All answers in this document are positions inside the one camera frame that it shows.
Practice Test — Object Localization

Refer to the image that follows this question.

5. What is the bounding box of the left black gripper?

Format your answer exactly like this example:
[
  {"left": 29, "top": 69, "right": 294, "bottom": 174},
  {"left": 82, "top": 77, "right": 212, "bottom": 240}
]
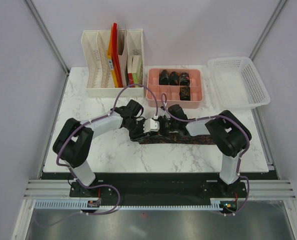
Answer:
[{"left": 125, "top": 118, "right": 150, "bottom": 143}]

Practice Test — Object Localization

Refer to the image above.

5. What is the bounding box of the dark paisley necktie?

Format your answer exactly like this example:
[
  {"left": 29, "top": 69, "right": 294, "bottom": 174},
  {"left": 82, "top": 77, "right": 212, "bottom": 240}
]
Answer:
[{"left": 138, "top": 133, "right": 216, "bottom": 145}]

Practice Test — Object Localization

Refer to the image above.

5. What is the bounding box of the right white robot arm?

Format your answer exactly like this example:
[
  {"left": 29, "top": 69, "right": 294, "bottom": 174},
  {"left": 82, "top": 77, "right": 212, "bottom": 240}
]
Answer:
[{"left": 154, "top": 104, "right": 252, "bottom": 197}]

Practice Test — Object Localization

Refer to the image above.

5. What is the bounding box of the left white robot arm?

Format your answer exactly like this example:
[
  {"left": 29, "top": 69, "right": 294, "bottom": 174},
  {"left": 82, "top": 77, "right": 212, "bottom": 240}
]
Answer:
[{"left": 52, "top": 100, "right": 144, "bottom": 197}]

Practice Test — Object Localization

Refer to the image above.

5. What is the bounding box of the pink divided storage box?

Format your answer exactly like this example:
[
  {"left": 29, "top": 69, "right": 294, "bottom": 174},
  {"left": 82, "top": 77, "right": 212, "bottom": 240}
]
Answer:
[{"left": 146, "top": 68, "right": 204, "bottom": 109}]

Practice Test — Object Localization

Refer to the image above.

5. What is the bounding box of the rolled tie front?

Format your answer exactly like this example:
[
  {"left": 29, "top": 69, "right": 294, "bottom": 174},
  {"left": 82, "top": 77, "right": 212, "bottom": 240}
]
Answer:
[{"left": 179, "top": 85, "right": 191, "bottom": 101}]

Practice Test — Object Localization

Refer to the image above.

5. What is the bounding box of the rolled tie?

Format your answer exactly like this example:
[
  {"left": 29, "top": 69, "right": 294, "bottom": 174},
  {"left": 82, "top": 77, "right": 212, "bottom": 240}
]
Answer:
[
  {"left": 169, "top": 71, "right": 180, "bottom": 86},
  {"left": 179, "top": 72, "right": 190, "bottom": 86},
  {"left": 179, "top": 85, "right": 191, "bottom": 101},
  {"left": 159, "top": 69, "right": 169, "bottom": 86}
]

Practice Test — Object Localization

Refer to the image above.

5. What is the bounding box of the white file organizer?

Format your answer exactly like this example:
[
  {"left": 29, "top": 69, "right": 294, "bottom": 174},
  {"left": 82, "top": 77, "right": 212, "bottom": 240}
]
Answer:
[{"left": 81, "top": 29, "right": 145, "bottom": 99}]

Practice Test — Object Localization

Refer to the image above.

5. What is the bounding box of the beige paper folder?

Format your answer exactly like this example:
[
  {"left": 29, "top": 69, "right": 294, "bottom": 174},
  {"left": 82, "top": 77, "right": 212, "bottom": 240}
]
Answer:
[{"left": 117, "top": 29, "right": 129, "bottom": 88}]

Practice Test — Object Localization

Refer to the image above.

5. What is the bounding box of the orange red folder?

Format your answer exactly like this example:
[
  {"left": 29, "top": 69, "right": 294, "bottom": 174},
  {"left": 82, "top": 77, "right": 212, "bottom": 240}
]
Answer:
[{"left": 107, "top": 22, "right": 123, "bottom": 88}]

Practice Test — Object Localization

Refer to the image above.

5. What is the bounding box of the white perforated plastic basket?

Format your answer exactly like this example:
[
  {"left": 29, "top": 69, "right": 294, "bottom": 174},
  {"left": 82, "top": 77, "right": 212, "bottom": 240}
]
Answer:
[{"left": 207, "top": 56, "right": 271, "bottom": 110}]

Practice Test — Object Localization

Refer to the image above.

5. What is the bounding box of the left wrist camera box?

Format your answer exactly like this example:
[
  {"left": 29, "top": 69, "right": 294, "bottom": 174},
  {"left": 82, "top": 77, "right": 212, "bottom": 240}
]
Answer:
[{"left": 143, "top": 118, "right": 160, "bottom": 133}]

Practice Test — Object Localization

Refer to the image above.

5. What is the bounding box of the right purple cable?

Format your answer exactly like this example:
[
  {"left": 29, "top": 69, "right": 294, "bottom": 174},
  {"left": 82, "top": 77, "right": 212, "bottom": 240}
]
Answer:
[{"left": 161, "top": 93, "right": 252, "bottom": 216}]

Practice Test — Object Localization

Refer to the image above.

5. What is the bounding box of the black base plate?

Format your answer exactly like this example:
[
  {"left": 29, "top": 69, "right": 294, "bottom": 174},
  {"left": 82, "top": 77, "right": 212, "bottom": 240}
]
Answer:
[{"left": 69, "top": 173, "right": 247, "bottom": 206}]

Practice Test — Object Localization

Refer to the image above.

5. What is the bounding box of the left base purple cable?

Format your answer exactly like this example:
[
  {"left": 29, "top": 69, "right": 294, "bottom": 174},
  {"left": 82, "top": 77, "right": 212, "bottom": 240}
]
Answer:
[{"left": 79, "top": 184, "right": 122, "bottom": 216}]

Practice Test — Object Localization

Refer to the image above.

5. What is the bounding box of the white slotted cable duct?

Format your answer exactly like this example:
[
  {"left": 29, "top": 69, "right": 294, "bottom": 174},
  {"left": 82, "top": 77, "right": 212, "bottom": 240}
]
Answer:
[{"left": 34, "top": 199, "right": 238, "bottom": 211}]

